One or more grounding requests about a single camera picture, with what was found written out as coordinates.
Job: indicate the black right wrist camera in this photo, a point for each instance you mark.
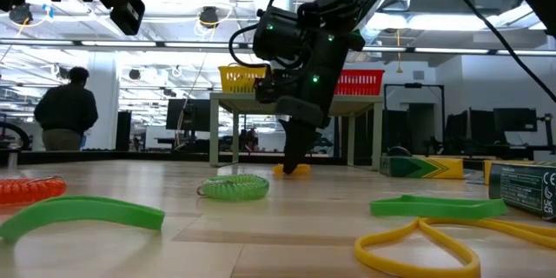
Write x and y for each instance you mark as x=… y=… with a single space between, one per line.
x=266 y=91

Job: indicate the pale green riser shelf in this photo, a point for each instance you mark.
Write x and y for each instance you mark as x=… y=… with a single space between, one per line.
x=243 y=102

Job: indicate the black tall speaker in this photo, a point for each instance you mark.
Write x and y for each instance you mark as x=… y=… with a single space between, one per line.
x=123 y=130

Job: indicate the long ceiling light strip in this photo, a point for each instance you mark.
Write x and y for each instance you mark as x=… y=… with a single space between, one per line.
x=174 y=44

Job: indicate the orange-red coil wristband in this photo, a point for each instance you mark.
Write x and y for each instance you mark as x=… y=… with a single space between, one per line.
x=30 y=191

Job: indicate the yellow-orange coil wristband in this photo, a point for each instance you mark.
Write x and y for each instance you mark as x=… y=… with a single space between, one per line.
x=304 y=169

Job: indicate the green coil wristband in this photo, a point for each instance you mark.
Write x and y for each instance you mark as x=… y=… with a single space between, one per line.
x=234 y=189

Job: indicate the yellow plastic basket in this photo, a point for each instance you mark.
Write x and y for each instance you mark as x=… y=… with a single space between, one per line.
x=236 y=80

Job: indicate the yellow rubber band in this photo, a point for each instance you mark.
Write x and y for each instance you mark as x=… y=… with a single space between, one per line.
x=360 y=252

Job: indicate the green rubber band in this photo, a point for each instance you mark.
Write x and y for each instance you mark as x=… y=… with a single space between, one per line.
x=434 y=210
x=87 y=210

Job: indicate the black door frame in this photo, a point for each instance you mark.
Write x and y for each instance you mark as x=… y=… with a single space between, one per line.
x=412 y=86

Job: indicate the red plastic basket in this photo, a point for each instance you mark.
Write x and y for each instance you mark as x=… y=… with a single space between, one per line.
x=360 y=82

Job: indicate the person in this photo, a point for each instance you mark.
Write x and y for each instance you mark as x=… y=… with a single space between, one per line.
x=65 y=108

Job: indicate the white column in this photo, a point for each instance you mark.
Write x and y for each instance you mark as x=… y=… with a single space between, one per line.
x=108 y=95

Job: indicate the bright ceiling light panel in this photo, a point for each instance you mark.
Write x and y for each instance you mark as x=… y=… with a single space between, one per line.
x=434 y=21

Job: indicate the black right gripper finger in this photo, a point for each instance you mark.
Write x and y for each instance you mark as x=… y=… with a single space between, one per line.
x=295 y=143
x=310 y=143

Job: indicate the black monitor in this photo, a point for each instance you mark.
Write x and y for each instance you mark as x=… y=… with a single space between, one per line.
x=187 y=115
x=514 y=120

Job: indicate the black tyre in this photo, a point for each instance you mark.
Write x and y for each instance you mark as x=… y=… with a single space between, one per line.
x=24 y=137

